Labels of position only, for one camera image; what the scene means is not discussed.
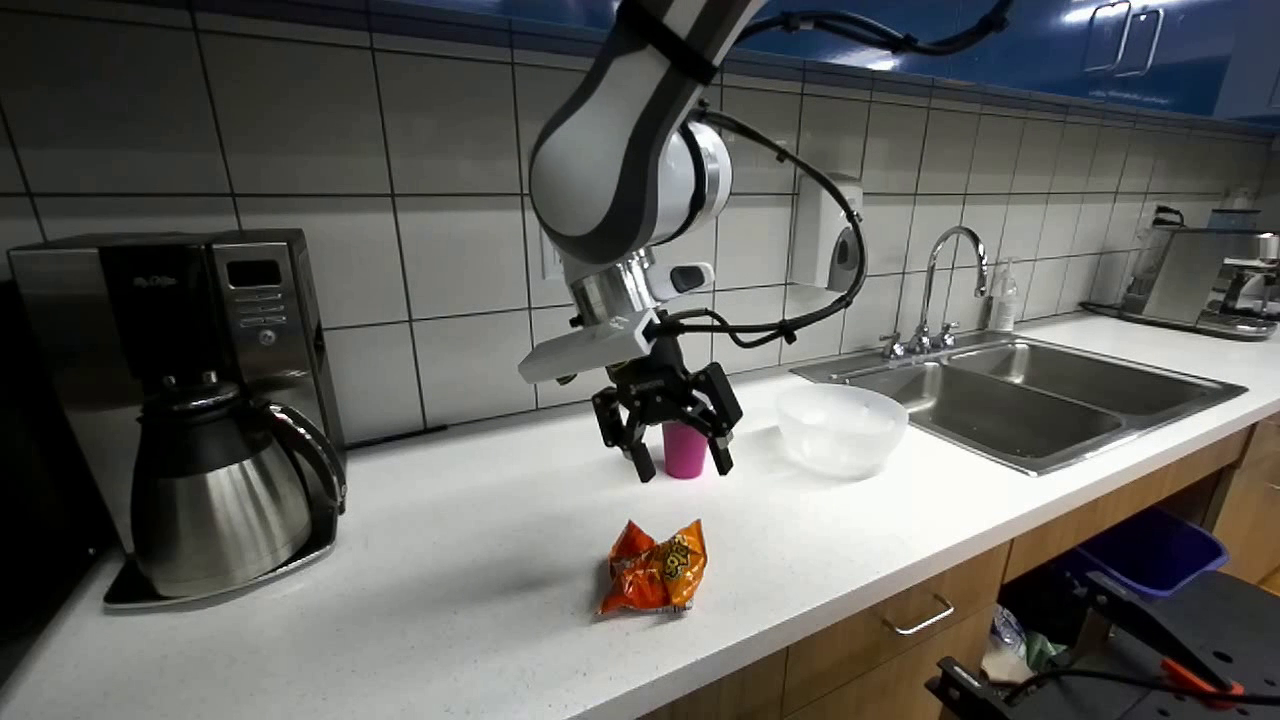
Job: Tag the black microwave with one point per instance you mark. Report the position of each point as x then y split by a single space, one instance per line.
32 507

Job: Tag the clear pump soap bottle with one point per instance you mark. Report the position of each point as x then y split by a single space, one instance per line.
1006 306

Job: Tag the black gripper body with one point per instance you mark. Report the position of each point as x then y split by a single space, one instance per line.
660 382

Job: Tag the steel coffee carafe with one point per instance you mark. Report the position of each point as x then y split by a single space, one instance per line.
220 502

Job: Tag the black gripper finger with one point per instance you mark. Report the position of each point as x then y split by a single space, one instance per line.
628 438
721 426

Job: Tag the silver espresso machine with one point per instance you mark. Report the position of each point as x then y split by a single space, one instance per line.
1202 283

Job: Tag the blue upper cabinet door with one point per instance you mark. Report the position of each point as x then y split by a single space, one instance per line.
1221 63
985 63

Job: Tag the crumpled plastic bag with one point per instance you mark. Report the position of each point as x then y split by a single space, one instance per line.
1025 644

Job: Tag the clear plastic bowl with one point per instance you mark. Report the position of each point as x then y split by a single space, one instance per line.
843 428

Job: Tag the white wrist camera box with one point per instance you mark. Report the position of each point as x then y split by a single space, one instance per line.
581 352

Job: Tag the blue plastic bin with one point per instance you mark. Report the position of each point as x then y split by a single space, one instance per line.
1155 549

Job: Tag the pink plastic cup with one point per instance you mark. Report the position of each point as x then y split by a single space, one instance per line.
686 454

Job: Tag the wooden base cabinet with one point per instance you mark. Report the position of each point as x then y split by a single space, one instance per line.
855 660

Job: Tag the chrome sink faucet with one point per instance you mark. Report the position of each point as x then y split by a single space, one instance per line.
932 267

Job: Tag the stainless steel double sink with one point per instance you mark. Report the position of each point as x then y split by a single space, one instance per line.
1055 395

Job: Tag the black tripod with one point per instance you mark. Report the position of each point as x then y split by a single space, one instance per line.
1174 641

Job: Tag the white wall soap dispenser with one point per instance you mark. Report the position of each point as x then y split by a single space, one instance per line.
819 234

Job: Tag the orange snack packet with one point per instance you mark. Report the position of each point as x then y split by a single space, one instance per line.
653 570

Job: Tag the black and silver coffee maker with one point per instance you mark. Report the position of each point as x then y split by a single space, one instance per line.
253 306

